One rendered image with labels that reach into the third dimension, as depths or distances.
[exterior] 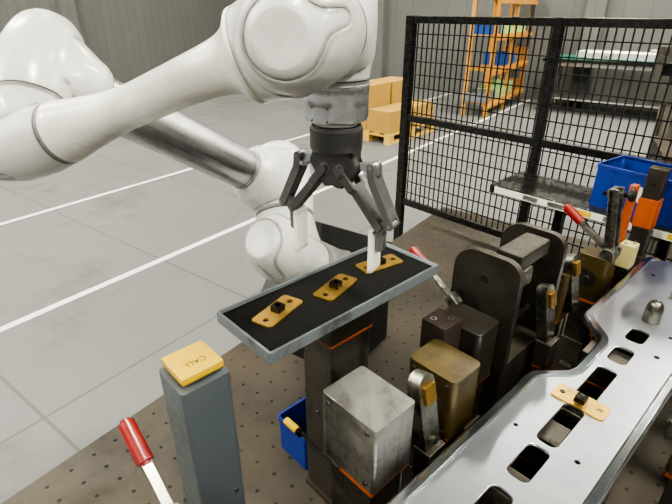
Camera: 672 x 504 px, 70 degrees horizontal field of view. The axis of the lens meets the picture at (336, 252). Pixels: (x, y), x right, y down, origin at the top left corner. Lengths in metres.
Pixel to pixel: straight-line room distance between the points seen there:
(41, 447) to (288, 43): 2.13
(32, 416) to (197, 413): 1.91
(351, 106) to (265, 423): 0.80
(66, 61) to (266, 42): 0.60
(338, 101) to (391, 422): 0.41
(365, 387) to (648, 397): 0.50
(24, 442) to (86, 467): 1.23
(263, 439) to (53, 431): 1.40
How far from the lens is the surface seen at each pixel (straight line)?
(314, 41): 0.45
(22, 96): 0.94
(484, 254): 0.89
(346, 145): 0.67
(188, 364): 0.67
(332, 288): 0.79
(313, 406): 0.92
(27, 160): 0.90
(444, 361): 0.79
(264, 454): 1.16
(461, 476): 0.75
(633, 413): 0.93
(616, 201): 1.24
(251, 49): 0.46
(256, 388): 1.31
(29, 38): 1.01
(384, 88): 6.87
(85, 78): 1.01
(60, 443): 2.38
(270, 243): 1.14
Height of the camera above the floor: 1.57
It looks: 27 degrees down
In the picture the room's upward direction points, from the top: straight up
